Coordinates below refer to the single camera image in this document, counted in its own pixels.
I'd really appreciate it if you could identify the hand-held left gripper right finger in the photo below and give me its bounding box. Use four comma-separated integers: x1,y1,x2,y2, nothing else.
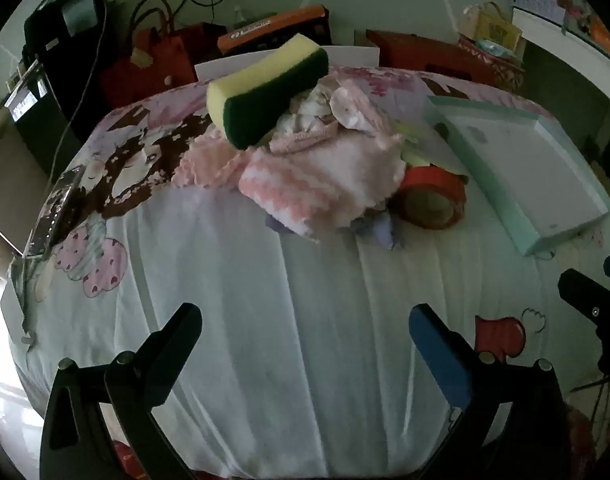
409,304,573,480

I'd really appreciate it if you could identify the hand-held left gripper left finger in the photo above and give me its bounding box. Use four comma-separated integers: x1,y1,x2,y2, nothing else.
39,302,204,480

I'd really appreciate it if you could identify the pale green white tray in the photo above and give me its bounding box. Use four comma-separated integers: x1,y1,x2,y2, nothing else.
425,95,610,258

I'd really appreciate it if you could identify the red tape roll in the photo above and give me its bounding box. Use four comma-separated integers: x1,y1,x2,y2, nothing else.
392,165,468,231

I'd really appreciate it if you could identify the pink scalloped cloth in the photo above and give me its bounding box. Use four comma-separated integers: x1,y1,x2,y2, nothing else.
177,132,250,191

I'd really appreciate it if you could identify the yellow green sponge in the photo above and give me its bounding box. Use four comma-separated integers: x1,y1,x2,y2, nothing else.
206,34,330,150

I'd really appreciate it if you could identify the printed blanket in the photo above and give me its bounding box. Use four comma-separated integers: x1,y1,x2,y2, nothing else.
7,62,610,480

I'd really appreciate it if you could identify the lilac cloth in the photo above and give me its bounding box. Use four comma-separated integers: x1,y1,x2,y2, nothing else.
266,210,406,252

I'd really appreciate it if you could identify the lime green cloth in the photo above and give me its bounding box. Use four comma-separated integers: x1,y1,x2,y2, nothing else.
395,121,438,167

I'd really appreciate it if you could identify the pink knitted band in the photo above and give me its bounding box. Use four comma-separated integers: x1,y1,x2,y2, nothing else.
269,120,342,155

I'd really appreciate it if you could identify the grey cabinet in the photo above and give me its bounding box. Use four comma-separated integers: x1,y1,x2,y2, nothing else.
0,105,56,256

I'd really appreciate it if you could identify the red patterned basket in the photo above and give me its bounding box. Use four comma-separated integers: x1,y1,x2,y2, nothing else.
457,35,528,93

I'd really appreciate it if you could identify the white table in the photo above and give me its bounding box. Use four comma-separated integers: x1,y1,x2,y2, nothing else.
512,5,610,73

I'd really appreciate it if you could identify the white printed cloth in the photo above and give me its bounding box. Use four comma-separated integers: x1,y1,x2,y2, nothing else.
280,89,336,131

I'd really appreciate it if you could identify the black cabinet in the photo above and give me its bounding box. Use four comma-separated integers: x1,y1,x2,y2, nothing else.
5,60,93,171

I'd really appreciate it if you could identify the pale pink sock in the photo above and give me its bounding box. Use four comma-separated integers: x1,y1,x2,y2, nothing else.
330,85,388,132

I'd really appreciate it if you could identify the yellow carton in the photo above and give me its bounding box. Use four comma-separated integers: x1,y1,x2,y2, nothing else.
477,2,523,53

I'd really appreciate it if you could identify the white foam board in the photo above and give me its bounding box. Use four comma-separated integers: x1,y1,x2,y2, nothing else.
194,46,380,83

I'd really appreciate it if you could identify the red handbag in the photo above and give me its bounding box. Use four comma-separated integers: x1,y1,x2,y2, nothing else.
100,0,226,108

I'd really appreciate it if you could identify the dark red box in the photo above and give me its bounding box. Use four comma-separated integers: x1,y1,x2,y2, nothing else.
366,29,500,86

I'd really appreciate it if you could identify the orange box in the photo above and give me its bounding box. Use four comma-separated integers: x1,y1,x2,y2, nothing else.
217,5,333,56

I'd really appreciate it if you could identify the smartphone with ring holder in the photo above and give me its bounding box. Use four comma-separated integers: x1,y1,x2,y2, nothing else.
25,165,86,261

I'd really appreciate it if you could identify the white cable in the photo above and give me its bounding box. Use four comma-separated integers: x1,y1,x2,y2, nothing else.
50,5,108,191

